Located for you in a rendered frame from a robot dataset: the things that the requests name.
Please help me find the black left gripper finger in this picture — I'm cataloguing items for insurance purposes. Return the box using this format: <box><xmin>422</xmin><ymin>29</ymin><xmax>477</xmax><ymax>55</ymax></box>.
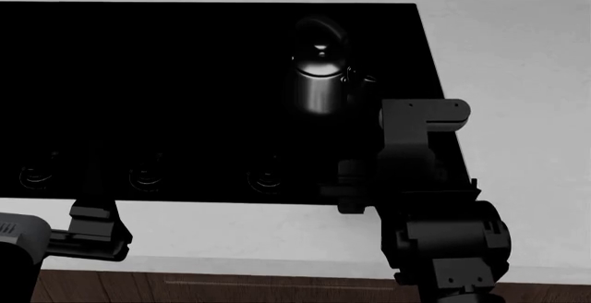
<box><xmin>68</xmin><ymin>198</ymin><xmax>117</xmax><ymax>220</ymax></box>

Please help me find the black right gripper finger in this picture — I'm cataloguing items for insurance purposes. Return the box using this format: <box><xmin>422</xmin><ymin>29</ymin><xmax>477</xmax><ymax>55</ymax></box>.
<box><xmin>320</xmin><ymin>184</ymin><xmax>385</xmax><ymax>214</ymax></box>
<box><xmin>336</xmin><ymin>159</ymin><xmax>380</xmax><ymax>185</ymax></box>

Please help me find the black stove knob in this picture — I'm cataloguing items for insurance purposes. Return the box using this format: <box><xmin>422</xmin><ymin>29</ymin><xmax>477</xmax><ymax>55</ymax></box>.
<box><xmin>127</xmin><ymin>152</ymin><xmax>166</xmax><ymax>193</ymax></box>
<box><xmin>246</xmin><ymin>153</ymin><xmax>286</xmax><ymax>195</ymax></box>
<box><xmin>18</xmin><ymin>151</ymin><xmax>60</xmax><ymax>192</ymax></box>

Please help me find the dark metal kettle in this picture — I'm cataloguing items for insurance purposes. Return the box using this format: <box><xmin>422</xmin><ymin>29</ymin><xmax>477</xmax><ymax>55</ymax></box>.
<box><xmin>286</xmin><ymin>15</ymin><xmax>378</xmax><ymax>116</ymax></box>

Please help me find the brown wooden cabinet drawer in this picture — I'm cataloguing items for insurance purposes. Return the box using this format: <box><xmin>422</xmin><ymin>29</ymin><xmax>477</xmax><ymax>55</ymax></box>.
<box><xmin>29</xmin><ymin>268</ymin><xmax>591</xmax><ymax>303</ymax></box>

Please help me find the black glass cooktop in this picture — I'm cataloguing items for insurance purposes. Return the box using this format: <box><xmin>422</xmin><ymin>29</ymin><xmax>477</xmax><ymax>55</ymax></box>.
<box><xmin>0</xmin><ymin>1</ymin><xmax>479</xmax><ymax>206</ymax></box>

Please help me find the thin metal drawer handle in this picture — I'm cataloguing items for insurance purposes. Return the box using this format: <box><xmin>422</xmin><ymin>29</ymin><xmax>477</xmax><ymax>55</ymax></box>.
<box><xmin>163</xmin><ymin>279</ymin><xmax>397</xmax><ymax>291</ymax></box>

